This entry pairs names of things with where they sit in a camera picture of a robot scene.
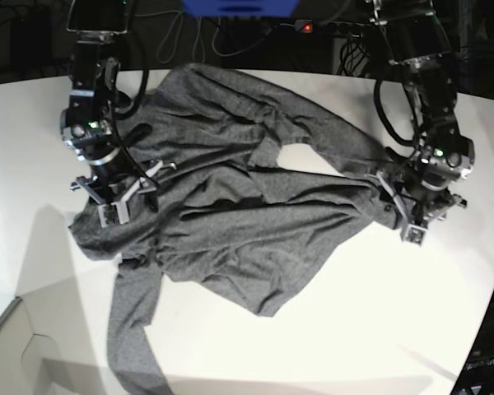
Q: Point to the black power strip red switch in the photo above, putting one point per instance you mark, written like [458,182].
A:
[337,29]

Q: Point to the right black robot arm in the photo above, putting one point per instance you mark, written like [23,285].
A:
[89,124]

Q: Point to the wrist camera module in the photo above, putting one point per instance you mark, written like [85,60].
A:
[413,234]
[113,214]

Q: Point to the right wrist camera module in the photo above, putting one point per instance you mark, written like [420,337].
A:
[113,214]

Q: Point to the grey long-sleeve t-shirt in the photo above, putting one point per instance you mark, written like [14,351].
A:
[266,185]

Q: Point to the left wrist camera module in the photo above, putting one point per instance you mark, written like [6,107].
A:
[413,234]

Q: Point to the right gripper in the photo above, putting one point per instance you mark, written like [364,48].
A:
[124,189]

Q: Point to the blue plastic panel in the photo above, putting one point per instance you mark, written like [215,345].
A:
[272,8]

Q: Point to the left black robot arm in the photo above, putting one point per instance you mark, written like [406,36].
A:
[416,44]

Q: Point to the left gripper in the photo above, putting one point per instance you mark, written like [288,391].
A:
[417,194]

